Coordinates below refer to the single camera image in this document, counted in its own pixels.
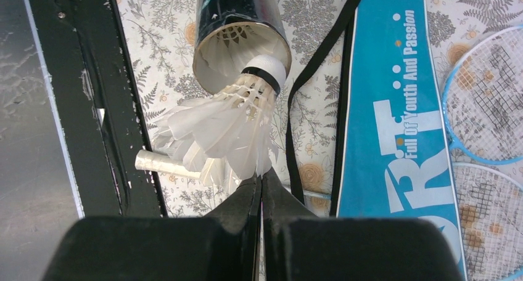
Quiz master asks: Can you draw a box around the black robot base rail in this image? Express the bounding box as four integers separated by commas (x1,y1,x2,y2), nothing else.
24,0,167,218

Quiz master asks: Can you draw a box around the black shuttlecock tube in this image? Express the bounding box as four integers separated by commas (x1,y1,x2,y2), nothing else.
192,0,292,94

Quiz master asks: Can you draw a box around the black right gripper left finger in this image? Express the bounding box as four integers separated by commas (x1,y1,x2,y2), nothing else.
43,179,260,280

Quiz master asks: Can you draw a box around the blue racket cover bag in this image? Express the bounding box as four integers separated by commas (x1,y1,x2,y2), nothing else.
331,0,466,275

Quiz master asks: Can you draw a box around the white feather shuttlecock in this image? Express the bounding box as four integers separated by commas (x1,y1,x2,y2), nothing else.
136,55,286,187

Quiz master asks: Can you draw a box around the black bag shoulder strap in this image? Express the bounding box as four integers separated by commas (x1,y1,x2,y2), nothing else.
284,0,371,205

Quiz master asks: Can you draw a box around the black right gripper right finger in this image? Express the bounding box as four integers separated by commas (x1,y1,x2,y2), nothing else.
261,170,463,280

